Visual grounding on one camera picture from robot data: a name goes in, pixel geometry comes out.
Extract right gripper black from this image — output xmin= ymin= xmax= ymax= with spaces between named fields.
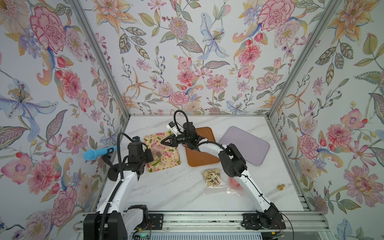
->
xmin=161 ymin=133 xmax=192 ymax=149

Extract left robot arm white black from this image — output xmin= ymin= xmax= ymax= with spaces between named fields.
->
xmin=83 ymin=141 xmax=153 ymax=240

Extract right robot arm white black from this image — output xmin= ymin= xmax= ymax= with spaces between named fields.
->
xmin=161 ymin=121 xmax=284 ymax=231

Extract ziploc bag beige cookies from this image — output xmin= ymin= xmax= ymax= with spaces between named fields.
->
xmin=202 ymin=168 xmax=227 ymax=194

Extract ziploc bag pink cookies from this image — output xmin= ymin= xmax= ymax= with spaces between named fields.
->
xmin=227 ymin=177 xmax=244 ymax=196

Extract floral yellow tray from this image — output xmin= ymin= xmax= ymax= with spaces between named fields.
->
xmin=144 ymin=131 xmax=181 ymax=173

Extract brown wooden tray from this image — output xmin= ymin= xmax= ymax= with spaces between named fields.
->
xmin=184 ymin=126 xmax=221 ymax=168

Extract black microphone stand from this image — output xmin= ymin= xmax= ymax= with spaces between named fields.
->
xmin=101 ymin=146 xmax=123 ymax=182

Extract lilac plastic tray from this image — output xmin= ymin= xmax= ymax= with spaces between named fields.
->
xmin=219 ymin=126 xmax=270 ymax=166

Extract stray round cookie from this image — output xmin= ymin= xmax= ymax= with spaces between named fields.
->
xmin=277 ymin=184 xmax=286 ymax=191

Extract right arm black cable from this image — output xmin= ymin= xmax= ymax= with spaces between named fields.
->
xmin=173 ymin=109 xmax=226 ymax=151

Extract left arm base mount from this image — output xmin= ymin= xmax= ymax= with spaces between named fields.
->
xmin=122 ymin=204 xmax=165 ymax=231

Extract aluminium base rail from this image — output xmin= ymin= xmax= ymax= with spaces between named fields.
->
xmin=73 ymin=211 xmax=331 ymax=234

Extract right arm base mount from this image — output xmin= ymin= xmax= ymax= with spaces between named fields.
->
xmin=241 ymin=210 xmax=286 ymax=231

